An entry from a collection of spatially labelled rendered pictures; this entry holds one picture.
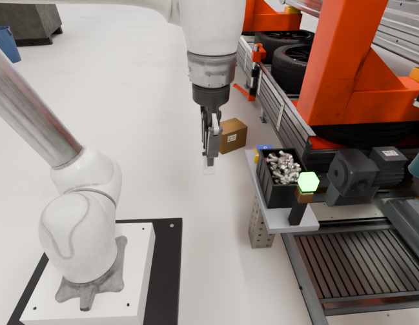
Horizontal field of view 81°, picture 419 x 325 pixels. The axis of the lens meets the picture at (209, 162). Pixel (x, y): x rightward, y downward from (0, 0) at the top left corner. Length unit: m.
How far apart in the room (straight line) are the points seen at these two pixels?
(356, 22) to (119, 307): 1.20
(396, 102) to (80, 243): 1.34
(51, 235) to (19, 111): 0.30
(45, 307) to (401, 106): 1.54
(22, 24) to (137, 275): 4.77
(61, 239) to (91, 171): 0.21
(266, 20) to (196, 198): 2.14
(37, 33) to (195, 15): 4.84
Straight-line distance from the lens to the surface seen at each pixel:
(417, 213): 1.50
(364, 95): 1.30
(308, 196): 0.76
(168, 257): 0.95
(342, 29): 1.12
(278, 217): 0.88
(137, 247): 0.89
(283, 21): 3.10
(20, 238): 1.66
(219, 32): 0.43
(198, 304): 1.20
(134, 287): 0.82
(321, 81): 1.16
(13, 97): 0.73
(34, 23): 5.18
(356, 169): 1.27
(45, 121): 0.75
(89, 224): 0.67
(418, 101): 1.07
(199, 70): 0.45
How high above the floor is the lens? 1.12
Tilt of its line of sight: 40 degrees down
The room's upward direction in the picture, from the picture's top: straight up
